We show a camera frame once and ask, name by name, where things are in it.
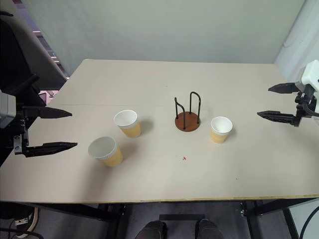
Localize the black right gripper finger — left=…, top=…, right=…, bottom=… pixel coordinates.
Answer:
left=257, top=111, right=300, bottom=127
left=268, top=83, right=300, bottom=95

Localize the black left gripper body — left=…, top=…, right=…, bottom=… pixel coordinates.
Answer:
left=13, top=106, right=43, bottom=157

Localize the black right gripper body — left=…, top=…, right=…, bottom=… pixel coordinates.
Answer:
left=295, top=83, right=317, bottom=118

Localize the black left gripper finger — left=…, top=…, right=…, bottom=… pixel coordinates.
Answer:
left=37, top=107, right=73, bottom=120
left=24, top=141, right=78, bottom=158

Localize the yellow ribbed paper cup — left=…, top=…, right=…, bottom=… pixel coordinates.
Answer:
left=87, top=136, right=124, bottom=168
left=113, top=110, right=142, bottom=138
left=210, top=116, right=234, bottom=144

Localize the black and white shoe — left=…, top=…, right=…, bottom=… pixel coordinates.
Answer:
left=14, top=211, right=34, bottom=231

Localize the dark rounded shape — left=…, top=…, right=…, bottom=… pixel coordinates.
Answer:
left=195, top=219, right=224, bottom=239
left=135, top=219, right=168, bottom=239

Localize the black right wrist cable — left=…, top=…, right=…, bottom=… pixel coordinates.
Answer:
left=302, top=102, right=317, bottom=113

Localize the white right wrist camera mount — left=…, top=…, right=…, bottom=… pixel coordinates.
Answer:
left=300, top=59, right=319, bottom=113

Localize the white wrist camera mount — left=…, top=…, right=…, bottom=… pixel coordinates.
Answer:
left=300, top=59, right=319, bottom=113
left=0, top=90, right=17, bottom=128

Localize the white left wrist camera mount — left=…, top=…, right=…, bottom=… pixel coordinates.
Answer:
left=0, top=90, right=17, bottom=128

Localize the black metal table frame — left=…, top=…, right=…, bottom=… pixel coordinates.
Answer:
left=0, top=197, right=319, bottom=239

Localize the wooden base wire cup holder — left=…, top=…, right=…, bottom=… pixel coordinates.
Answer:
left=174, top=91, right=202, bottom=132

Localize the black floor cable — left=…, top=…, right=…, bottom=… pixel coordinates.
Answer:
left=298, top=208, right=317, bottom=239

